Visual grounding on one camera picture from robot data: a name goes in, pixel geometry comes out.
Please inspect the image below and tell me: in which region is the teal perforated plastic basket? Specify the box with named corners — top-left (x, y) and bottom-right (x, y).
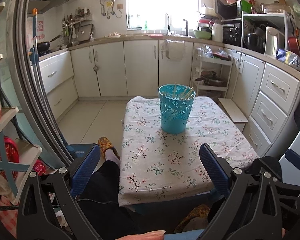
top-left (158, 84), bottom-right (196, 134)

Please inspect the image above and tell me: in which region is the person left hand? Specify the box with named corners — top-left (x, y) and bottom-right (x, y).
top-left (116, 230), bottom-right (166, 240)

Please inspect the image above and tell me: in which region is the blue dustpan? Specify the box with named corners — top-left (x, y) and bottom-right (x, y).
top-left (66, 144), bottom-right (95, 159)

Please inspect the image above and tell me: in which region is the yellow patterned right slipper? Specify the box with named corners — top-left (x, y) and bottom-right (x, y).
top-left (174, 204), bottom-right (210, 233)

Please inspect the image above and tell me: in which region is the yellow patterned slipper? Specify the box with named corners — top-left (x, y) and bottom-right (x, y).
top-left (97, 137), bottom-right (120, 160)
top-left (174, 204), bottom-right (210, 233)

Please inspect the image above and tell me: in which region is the yellow patterned left slipper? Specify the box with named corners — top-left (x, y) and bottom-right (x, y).
top-left (97, 137), bottom-right (120, 160)

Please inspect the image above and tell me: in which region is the wooden board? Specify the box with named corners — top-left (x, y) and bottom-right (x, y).
top-left (218, 98), bottom-right (248, 124)

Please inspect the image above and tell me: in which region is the floral tablecloth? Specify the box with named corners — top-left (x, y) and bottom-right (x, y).
top-left (119, 96), bottom-right (257, 206)

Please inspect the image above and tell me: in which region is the white shoe rack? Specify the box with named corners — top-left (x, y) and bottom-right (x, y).
top-left (0, 2), bottom-right (43, 205)

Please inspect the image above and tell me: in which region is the red slipper on rack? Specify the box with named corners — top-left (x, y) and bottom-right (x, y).
top-left (0, 136), bottom-right (20, 178)

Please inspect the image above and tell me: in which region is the dark cooking pot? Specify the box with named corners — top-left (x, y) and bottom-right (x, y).
top-left (195, 70), bottom-right (227, 87)

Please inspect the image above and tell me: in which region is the white storage trolley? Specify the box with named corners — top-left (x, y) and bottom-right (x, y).
top-left (191, 45), bottom-right (234, 101)

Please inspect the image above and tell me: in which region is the white electric kettle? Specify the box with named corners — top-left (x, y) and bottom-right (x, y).
top-left (264, 26), bottom-right (285, 58)

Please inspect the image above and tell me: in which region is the black frying pan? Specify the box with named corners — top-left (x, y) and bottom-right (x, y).
top-left (37, 35), bottom-right (61, 53)

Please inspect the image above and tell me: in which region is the white thermos jug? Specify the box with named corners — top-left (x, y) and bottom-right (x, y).
top-left (211, 20), bottom-right (223, 43)

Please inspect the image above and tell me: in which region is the green bowl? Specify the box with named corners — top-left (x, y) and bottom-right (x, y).
top-left (194, 30), bottom-right (212, 40)

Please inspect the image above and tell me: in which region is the black microwave oven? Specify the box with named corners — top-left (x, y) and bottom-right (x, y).
top-left (221, 19), bottom-right (242, 47)

